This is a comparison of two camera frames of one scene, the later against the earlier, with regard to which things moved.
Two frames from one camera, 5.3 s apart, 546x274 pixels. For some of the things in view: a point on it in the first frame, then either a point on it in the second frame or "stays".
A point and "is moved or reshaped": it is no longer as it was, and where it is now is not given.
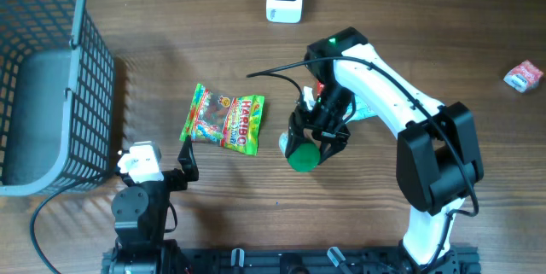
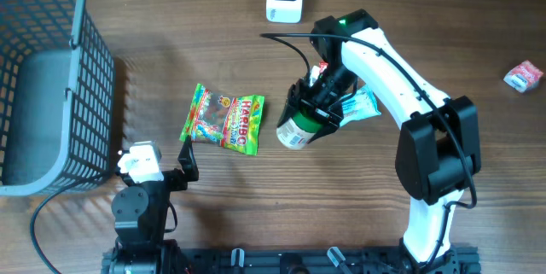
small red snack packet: (525, 78) stays
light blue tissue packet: (363, 110) stays
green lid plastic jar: (304, 158) is moved or reshaped
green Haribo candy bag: (231, 122) stays
